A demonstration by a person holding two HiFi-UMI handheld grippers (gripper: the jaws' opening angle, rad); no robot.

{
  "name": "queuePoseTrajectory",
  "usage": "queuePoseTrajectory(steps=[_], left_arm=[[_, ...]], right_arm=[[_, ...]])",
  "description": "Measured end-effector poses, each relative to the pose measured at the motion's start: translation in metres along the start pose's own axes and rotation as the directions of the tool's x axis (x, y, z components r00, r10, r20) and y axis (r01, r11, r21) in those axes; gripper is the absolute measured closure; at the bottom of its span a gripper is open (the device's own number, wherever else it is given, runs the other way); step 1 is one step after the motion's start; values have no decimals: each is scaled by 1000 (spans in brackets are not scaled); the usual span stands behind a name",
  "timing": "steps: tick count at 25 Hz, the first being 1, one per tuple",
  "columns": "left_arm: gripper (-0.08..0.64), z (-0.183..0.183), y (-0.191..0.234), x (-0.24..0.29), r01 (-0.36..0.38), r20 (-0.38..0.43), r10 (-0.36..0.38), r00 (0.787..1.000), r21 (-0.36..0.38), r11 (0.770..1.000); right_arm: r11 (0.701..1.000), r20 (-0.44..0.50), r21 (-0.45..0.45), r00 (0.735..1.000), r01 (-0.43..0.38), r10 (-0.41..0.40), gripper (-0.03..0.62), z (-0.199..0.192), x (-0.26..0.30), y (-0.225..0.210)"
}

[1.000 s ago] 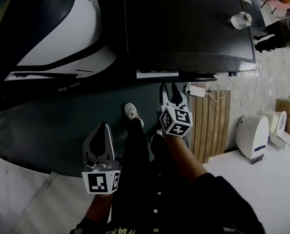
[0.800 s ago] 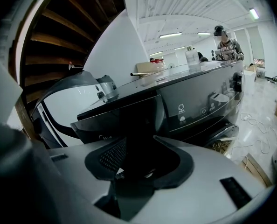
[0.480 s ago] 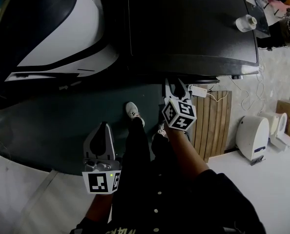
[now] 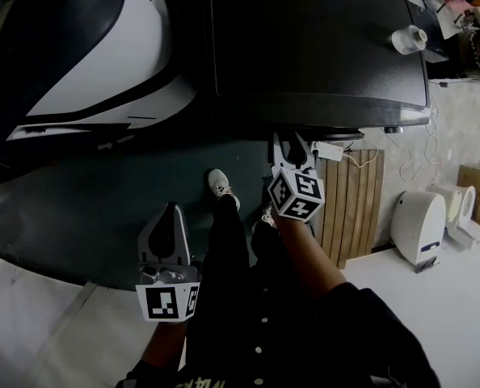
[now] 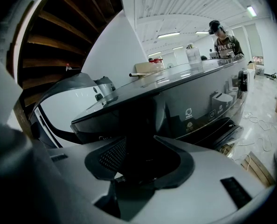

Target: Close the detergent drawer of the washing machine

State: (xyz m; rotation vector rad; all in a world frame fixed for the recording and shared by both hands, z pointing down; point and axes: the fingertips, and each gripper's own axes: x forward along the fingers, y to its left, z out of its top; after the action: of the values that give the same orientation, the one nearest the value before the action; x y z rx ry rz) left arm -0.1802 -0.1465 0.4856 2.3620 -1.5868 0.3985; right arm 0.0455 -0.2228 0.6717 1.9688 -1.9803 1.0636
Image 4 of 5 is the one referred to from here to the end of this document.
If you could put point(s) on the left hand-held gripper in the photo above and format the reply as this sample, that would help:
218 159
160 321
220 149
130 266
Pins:
163 297

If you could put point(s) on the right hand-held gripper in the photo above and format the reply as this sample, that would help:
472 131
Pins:
296 196

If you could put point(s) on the person's left forearm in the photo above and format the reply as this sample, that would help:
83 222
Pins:
163 346

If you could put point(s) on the person's right forearm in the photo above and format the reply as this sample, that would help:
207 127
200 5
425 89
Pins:
308 257

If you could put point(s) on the white power strip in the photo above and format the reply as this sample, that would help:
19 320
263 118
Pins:
327 151

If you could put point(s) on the person's black trousers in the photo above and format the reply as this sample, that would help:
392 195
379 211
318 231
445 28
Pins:
228 249

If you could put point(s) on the person's left white shoe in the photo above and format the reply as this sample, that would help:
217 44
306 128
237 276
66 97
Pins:
221 186

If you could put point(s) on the wooden slat pallet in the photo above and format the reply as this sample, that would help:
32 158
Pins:
351 208

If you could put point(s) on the dark green floor mat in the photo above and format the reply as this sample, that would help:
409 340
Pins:
82 200

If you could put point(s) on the black washing machine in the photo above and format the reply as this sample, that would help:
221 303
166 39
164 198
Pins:
304 35

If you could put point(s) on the large white toilet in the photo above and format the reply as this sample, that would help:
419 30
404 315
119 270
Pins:
418 224

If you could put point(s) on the small clear glass jar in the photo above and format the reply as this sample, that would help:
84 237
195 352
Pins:
407 40

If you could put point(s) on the person's black shirt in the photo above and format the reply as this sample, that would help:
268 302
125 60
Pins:
304 338

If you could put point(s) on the small white toilet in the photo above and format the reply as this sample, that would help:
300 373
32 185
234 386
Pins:
462 212

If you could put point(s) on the white and black appliance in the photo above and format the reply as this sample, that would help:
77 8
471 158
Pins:
102 55

